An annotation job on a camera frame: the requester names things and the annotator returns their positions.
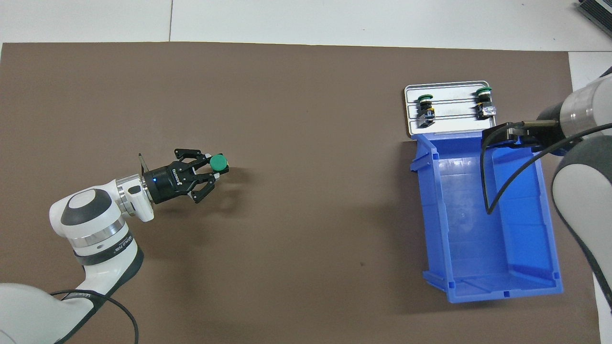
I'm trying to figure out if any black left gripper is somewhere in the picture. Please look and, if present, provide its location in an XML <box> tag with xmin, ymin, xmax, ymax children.
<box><xmin>143</xmin><ymin>148</ymin><xmax>220</xmax><ymax>204</ymax></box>

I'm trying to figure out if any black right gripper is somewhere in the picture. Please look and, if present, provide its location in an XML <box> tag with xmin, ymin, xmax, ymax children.
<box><xmin>481</xmin><ymin>101</ymin><xmax>569</xmax><ymax>156</ymax></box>

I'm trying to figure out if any green push button switch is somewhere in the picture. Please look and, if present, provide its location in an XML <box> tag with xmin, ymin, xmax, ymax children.
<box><xmin>417</xmin><ymin>94</ymin><xmax>437</xmax><ymax>129</ymax></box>
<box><xmin>473</xmin><ymin>87</ymin><xmax>497</xmax><ymax>120</ymax></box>
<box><xmin>208</xmin><ymin>153</ymin><xmax>230</xmax><ymax>175</ymax></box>

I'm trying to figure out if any grey metal tray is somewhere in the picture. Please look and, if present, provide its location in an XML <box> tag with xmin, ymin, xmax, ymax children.
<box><xmin>404</xmin><ymin>80</ymin><xmax>498</xmax><ymax>139</ymax></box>

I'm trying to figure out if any blue plastic storage bin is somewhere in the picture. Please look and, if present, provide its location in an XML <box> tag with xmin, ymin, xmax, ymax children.
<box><xmin>410</xmin><ymin>127</ymin><xmax>564</xmax><ymax>304</ymax></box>

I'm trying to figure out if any brown paper table mat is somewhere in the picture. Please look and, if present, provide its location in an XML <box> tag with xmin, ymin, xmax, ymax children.
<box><xmin>0</xmin><ymin>42</ymin><xmax>601</xmax><ymax>344</ymax></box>

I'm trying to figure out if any black ribbed device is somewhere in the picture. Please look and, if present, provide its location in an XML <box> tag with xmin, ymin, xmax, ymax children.
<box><xmin>576</xmin><ymin>0</ymin><xmax>612</xmax><ymax>25</ymax></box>

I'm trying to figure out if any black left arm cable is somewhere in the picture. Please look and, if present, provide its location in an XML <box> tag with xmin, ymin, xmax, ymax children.
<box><xmin>50</xmin><ymin>153</ymin><xmax>151</xmax><ymax>344</ymax></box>

